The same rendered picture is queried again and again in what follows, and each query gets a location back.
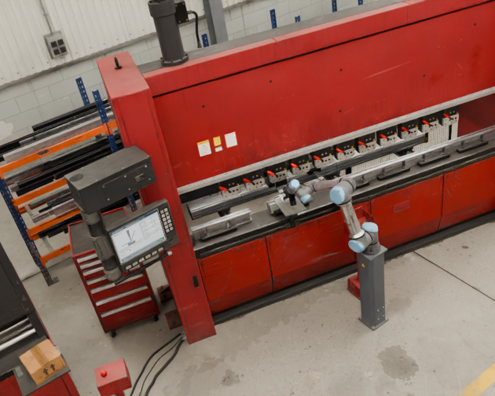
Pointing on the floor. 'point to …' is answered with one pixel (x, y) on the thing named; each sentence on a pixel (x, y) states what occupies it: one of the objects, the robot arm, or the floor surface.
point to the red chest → (101, 294)
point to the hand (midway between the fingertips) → (287, 199)
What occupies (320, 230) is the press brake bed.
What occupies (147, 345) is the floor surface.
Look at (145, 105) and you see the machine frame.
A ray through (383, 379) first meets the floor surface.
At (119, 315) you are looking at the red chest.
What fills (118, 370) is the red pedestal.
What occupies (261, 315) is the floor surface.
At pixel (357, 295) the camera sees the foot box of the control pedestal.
